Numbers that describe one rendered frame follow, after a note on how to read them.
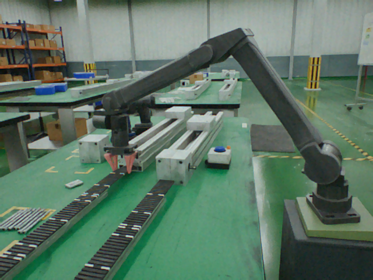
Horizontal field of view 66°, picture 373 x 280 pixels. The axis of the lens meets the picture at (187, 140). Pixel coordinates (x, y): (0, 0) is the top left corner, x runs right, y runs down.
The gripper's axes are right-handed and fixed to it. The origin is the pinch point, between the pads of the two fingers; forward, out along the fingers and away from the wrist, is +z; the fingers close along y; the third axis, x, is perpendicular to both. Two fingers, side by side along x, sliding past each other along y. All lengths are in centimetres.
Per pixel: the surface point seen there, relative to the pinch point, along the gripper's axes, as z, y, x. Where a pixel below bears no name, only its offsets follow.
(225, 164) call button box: 0.0, -35.1, -13.2
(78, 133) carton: 36, 176, -245
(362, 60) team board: -66, -267, -585
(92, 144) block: -6.2, 17.8, -12.2
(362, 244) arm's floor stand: 5, -68, 26
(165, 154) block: -6.6, -16.1, 0.7
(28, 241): 2.5, 2.3, 42.3
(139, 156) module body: -3.6, -3.9, -6.4
